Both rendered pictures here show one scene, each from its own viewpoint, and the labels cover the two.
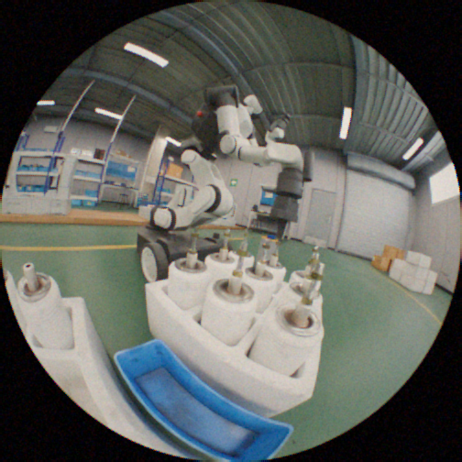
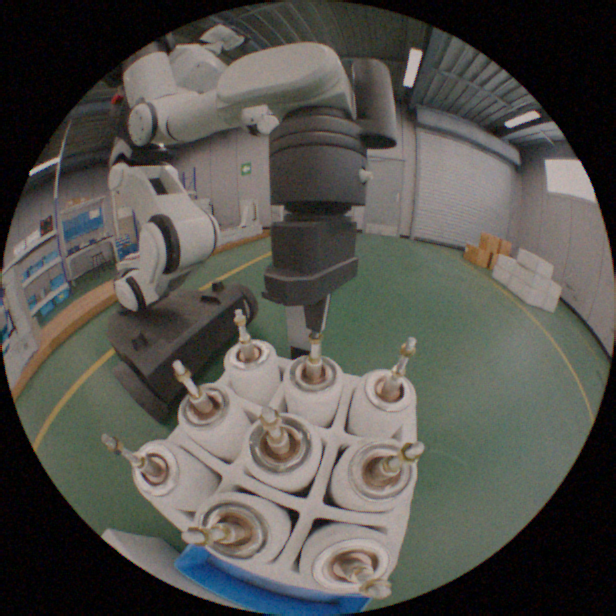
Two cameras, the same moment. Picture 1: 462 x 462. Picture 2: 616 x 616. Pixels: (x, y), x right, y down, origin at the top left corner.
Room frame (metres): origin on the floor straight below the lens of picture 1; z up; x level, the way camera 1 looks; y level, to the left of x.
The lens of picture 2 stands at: (0.24, -0.11, 0.47)
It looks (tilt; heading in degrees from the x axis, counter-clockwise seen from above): 30 degrees down; 346
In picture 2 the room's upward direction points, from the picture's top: straight up
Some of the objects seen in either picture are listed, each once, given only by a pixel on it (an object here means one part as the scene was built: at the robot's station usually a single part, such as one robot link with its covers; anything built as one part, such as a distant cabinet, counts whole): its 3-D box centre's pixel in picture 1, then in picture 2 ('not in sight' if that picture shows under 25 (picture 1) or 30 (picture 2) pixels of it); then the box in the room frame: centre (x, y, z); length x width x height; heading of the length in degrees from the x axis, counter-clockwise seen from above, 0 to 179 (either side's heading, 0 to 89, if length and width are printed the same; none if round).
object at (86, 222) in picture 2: (120, 181); (86, 238); (3.82, 4.35, 0.94); 1.40 x 0.70 x 1.88; 149
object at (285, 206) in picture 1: (288, 201); (319, 223); (0.41, -0.16, 0.46); 0.13 x 0.10 x 0.12; 129
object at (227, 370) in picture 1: (244, 321); (290, 468); (0.31, -0.09, 0.09); 0.39 x 0.39 x 0.18; 57
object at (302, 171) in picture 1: (296, 169); (333, 113); (0.41, -0.17, 0.58); 0.11 x 0.11 x 0.11; 54
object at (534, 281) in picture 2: (415, 271); (531, 277); (0.64, -2.92, 0.27); 0.39 x 0.39 x 0.18; 60
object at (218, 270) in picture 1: (216, 285); (225, 431); (0.37, 0.01, 0.16); 0.10 x 0.10 x 0.18
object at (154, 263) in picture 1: (153, 264); (139, 393); (0.51, 0.31, 0.10); 0.20 x 0.05 x 0.20; 59
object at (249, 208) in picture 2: (214, 210); (226, 219); (3.59, 0.53, 0.45); 1.51 x 0.57 x 0.74; 149
